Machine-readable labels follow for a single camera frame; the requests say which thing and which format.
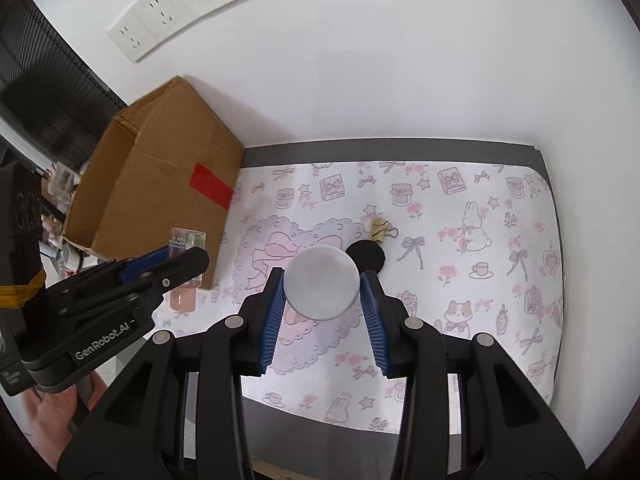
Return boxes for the gold binder clip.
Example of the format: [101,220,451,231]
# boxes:
[370,218,398,244]

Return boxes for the plain black round puff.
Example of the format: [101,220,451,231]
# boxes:
[346,240,386,274]

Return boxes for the black window blinds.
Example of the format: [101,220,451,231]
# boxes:
[1,0,126,170]

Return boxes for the pink patterned table mat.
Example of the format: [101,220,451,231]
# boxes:
[154,162,563,432]

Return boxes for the pink glass perfume bottle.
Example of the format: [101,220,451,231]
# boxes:
[168,228,206,314]

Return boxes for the brown cardboard box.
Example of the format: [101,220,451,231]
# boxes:
[63,77,244,262]

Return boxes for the white round plastic cap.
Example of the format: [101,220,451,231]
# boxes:
[283,245,360,322]

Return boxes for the white wall socket panel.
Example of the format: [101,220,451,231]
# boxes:
[107,0,239,63]

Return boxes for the person left hand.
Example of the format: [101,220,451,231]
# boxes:
[21,385,78,470]

